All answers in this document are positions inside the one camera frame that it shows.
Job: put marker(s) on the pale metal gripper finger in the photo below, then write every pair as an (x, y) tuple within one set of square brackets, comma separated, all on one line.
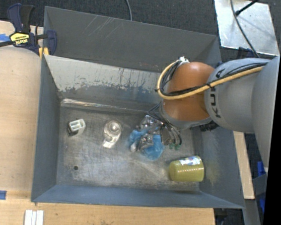
[(140, 147), (148, 138)]

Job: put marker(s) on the blue crumpled cloth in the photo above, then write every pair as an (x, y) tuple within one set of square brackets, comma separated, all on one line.
[(155, 148)]

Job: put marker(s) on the yellow-green cup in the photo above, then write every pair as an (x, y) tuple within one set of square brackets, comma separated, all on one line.
[(186, 170)]

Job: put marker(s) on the pale wood board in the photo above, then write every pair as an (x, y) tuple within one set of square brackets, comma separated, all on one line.
[(12, 121)]

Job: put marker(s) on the black cylinder on white bracket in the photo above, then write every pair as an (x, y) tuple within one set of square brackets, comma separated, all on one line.
[(207, 127)]

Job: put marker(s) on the clear glass bottle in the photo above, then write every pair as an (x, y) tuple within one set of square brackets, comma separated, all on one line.
[(112, 132)]

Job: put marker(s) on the grey metal bin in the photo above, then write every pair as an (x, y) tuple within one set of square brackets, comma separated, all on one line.
[(115, 161)]

